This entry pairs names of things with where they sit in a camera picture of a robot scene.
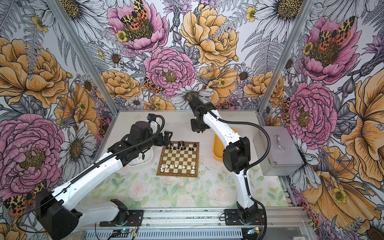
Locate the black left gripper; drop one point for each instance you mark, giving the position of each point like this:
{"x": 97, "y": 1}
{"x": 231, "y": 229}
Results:
{"x": 160, "y": 142}

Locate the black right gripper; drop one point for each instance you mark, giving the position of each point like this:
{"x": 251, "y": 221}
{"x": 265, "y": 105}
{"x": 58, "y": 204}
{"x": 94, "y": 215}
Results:
{"x": 195, "y": 128}

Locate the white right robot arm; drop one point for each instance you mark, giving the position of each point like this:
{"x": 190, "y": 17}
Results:
{"x": 236, "y": 153}

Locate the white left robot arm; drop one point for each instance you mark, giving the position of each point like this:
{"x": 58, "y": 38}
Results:
{"x": 56, "y": 210}

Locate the wooden chess board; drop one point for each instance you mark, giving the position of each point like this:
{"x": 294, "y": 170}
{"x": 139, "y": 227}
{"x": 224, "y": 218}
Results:
{"x": 179, "y": 159}

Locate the white plastic bin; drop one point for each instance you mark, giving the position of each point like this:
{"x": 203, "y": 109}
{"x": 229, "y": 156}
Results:
{"x": 142, "y": 160}

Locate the yellow plastic bin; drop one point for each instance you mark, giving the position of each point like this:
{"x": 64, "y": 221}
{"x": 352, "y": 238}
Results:
{"x": 219, "y": 148}

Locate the floral table mat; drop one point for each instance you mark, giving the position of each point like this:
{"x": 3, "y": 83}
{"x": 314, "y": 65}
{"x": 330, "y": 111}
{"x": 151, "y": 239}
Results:
{"x": 143, "y": 188}

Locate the grey metal box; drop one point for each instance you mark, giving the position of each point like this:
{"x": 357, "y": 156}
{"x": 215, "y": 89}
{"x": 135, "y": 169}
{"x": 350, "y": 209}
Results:
{"x": 284, "y": 157}

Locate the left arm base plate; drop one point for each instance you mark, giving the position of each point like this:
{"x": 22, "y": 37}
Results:
{"x": 129, "y": 218}

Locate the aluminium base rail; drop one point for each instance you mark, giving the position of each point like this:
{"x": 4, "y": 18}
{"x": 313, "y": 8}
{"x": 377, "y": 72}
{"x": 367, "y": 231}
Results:
{"x": 168, "y": 218}

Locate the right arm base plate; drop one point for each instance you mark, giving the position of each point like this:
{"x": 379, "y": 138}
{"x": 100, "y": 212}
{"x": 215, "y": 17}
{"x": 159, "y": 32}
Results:
{"x": 236, "y": 217}

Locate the white cable duct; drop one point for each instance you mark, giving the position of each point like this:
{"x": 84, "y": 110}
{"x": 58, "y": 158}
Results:
{"x": 183, "y": 234}

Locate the aluminium corner post left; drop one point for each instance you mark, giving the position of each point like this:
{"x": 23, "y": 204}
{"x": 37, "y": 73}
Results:
{"x": 59, "y": 12}

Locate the aluminium corner post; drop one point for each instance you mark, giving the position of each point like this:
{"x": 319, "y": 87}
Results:
{"x": 291, "y": 41}
{"x": 59, "y": 12}

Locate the aluminium corner post right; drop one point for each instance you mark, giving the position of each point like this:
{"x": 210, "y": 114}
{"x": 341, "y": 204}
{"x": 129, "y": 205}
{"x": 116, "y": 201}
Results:
{"x": 291, "y": 41}

